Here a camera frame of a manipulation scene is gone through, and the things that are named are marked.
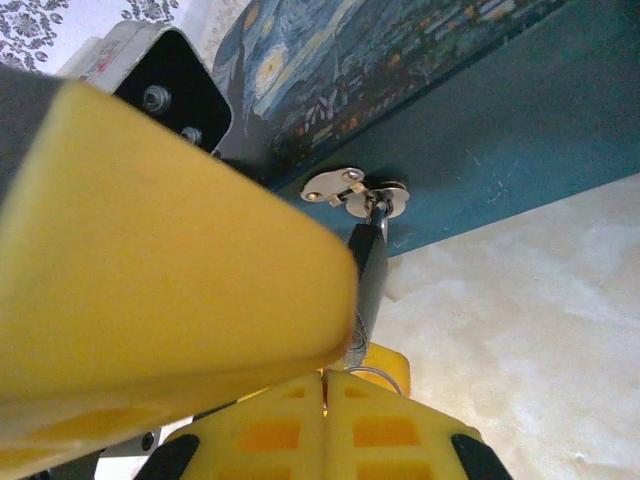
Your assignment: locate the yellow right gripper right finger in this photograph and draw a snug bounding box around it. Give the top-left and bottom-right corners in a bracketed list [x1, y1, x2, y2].
[324, 369, 516, 480]

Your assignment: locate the silver tin hasp latch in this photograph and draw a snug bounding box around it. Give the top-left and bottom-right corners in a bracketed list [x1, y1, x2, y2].
[299, 167, 411, 221]

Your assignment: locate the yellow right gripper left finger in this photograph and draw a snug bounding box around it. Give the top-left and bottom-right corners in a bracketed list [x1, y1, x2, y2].
[142, 370, 329, 480]

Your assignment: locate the starry night print tin box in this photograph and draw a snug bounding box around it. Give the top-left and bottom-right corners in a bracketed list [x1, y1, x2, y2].
[212, 0, 640, 261]

